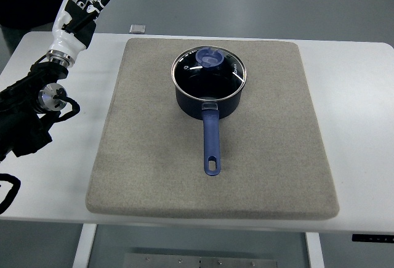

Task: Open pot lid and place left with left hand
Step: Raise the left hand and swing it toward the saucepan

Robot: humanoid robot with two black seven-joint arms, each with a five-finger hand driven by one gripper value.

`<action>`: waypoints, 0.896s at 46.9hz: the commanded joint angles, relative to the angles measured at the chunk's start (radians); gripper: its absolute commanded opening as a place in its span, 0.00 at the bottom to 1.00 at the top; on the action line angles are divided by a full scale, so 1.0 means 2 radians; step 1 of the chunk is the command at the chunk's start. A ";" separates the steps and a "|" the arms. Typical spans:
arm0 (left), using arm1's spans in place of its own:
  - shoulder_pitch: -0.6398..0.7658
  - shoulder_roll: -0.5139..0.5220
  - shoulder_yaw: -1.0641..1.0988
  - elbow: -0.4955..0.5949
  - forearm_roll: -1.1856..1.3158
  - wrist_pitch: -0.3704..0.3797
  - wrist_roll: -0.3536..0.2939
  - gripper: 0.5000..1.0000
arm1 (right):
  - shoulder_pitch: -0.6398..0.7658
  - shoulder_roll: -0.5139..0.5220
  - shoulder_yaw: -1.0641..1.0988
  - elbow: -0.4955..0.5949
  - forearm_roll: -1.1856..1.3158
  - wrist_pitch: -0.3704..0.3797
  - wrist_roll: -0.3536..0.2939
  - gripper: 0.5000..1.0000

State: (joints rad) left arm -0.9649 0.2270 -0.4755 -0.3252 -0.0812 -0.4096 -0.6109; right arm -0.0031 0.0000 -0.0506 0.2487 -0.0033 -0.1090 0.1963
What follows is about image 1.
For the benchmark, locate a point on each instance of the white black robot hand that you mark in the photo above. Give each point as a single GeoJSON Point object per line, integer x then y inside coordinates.
{"type": "Point", "coordinates": [73, 29]}

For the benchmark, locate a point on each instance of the glass lid blue knob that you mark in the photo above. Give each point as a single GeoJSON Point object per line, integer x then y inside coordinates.
{"type": "Point", "coordinates": [209, 72]}

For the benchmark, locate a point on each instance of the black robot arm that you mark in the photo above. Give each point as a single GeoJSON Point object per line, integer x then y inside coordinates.
{"type": "Point", "coordinates": [33, 104]}

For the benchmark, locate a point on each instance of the small silver floor plate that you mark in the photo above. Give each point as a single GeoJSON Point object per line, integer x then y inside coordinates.
{"type": "Point", "coordinates": [137, 29]}

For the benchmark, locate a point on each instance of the dark blue saucepan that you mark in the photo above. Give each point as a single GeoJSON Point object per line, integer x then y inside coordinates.
{"type": "Point", "coordinates": [209, 112]}

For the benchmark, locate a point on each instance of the white table leg left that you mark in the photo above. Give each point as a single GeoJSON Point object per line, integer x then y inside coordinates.
{"type": "Point", "coordinates": [84, 247]}

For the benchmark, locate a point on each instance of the white table leg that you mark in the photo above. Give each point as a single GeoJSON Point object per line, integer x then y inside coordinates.
{"type": "Point", "coordinates": [84, 247]}
{"type": "Point", "coordinates": [315, 254]}

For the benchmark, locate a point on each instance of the beige felt mat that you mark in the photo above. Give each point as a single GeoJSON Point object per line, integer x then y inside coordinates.
{"type": "Point", "coordinates": [265, 160]}

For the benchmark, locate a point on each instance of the white table leg right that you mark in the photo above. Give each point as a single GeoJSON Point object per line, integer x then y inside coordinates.
{"type": "Point", "coordinates": [315, 254]}

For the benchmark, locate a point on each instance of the black table control panel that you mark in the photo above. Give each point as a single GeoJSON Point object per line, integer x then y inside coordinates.
{"type": "Point", "coordinates": [372, 238]}

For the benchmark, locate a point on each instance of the metal table base plate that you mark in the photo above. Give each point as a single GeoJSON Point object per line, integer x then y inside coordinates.
{"type": "Point", "coordinates": [163, 260]}

